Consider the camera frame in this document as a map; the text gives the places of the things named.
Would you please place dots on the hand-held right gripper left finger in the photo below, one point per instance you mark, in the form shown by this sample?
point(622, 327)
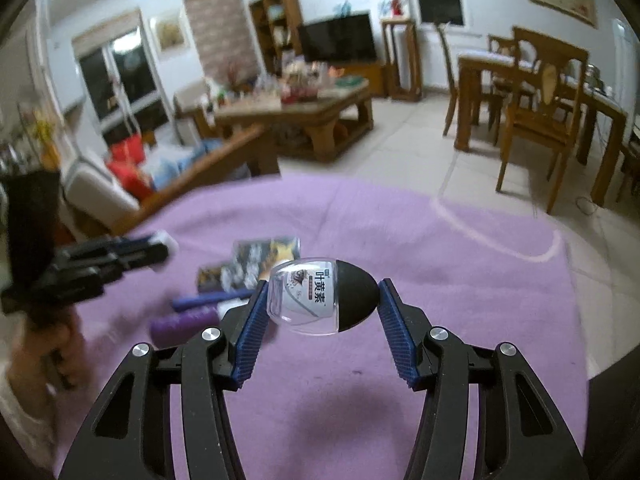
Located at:
point(247, 340)

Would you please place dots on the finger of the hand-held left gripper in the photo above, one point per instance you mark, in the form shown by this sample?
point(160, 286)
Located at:
point(115, 246)
point(120, 266)

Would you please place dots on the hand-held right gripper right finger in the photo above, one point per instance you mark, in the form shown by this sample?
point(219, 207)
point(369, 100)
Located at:
point(400, 335)

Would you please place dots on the clear bottle with black cap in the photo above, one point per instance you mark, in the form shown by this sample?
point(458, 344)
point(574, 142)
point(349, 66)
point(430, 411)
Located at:
point(310, 300)

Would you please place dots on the person's left forearm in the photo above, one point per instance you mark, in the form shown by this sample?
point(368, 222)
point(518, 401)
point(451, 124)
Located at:
point(20, 410)

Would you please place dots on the person's left hand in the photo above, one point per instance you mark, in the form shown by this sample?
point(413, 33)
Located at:
point(72, 345)

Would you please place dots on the purple pen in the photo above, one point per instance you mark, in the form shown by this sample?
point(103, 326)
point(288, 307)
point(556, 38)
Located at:
point(200, 302)

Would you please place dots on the purple tube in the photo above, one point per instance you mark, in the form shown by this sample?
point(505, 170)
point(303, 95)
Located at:
point(182, 327)

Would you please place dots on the dark printed packet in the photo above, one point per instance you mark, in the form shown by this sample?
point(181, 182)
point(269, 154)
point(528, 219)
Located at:
point(220, 277)
point(265, 255)

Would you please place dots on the red bag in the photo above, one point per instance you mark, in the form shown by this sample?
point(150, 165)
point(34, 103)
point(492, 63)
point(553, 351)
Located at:
point(125, 160)

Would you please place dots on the yellow flower plant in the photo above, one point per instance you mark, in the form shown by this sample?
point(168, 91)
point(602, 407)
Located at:
point(42, 127)

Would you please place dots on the blue cloth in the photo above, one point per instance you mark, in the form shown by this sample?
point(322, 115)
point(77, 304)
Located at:
point(180, 165)

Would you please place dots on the purple tablecloth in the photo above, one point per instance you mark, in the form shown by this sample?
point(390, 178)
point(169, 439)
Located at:
point(350, 220)

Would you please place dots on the white armchair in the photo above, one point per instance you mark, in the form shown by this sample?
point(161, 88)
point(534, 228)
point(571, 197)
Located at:
point(190, 105)

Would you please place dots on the glass balcony door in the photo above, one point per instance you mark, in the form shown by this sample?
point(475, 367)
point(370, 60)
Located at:
point(130, 80)

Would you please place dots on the wooden coffee table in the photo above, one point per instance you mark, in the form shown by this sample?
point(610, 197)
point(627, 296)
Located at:
point(300, 115)

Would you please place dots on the brown roller blind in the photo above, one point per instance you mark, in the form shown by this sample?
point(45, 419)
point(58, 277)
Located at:
point(220, 35)

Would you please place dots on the pile of small table items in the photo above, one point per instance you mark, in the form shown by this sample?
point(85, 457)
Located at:
point(300, 80)

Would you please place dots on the wooden dining chair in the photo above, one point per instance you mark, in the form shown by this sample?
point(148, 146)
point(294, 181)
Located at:
point(540, 125)
point(452, 85)
point(500, 45)

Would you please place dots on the wooden television cabinet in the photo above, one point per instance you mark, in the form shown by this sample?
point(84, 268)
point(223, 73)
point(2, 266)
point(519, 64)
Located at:
point(370, 77)

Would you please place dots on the wooden bookshelf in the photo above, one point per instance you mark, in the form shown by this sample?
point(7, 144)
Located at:
point(259, 25)

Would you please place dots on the tall wooden stand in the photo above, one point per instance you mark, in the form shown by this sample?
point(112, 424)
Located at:
point(400, 60)

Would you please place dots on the black television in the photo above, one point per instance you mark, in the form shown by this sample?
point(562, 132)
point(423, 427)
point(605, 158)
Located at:
point(337, 37)

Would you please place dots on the wooden dining table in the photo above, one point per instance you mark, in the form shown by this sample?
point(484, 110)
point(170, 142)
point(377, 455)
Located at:
point(602, 105)

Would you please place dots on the metal kettle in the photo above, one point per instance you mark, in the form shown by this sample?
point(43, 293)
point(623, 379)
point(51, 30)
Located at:
point(592, 72)

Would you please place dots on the red ornament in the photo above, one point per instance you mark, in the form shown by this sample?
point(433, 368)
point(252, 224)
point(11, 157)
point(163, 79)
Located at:
point(397, 4)

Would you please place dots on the white standing air conditioner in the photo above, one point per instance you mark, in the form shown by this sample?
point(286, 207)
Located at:
point(620, 55)

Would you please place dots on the wooden frame sofa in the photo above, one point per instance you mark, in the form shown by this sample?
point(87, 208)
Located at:
point(210, 162)

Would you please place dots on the framed wall painting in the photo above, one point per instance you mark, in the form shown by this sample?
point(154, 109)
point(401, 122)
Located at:
point(170, 32)

